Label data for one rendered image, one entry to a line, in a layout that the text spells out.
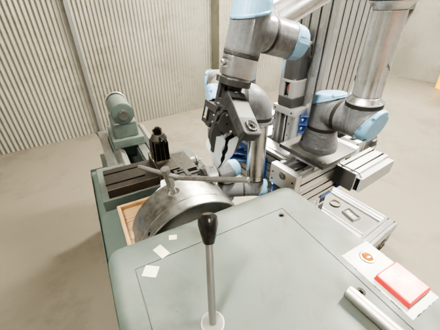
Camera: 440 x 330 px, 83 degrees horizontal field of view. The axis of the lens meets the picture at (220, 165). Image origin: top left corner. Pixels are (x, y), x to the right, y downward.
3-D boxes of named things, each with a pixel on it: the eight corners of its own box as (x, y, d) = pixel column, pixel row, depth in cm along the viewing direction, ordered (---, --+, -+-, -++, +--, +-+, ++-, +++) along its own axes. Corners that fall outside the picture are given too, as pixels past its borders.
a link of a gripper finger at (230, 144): (219, 158, 67) (226, 126, 63) (230, 169, 62) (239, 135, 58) (209, 159, 65) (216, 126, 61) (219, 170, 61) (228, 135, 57)
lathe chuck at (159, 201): (243, 242, 88) (231, 175, 69) (160, 292, 79) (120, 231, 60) (230, 225, 95) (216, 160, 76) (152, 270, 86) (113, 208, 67)
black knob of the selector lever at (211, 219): (224, 243, 38) (224, 220, 36) (205, 251, 37) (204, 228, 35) (212, 225, 41) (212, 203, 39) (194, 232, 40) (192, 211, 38)
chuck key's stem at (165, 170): (171, 201, 70) (158, 169, 62) (175, 196, 71) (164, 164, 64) (177, 203, 69) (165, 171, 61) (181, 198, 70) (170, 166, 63)
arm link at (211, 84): (231, 90, 138) (247, 120, 90) (204, 91, 137) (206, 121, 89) (232, 67, 133) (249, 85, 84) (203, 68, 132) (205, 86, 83)
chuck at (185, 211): (249, 249, 86) (238, 182, 67) (164, 302, 77) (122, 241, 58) (243, 242, 88) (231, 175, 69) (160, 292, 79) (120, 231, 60)
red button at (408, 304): (426, 294, 43) (432, 287, 42) (406, 311, 40) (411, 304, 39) (392, 267, 47) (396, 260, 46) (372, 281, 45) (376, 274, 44)
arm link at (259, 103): (272, 79, 95) (262, 186, 119) (244, 80, 94) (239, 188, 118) (281, 86, 85) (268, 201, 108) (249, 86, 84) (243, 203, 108)
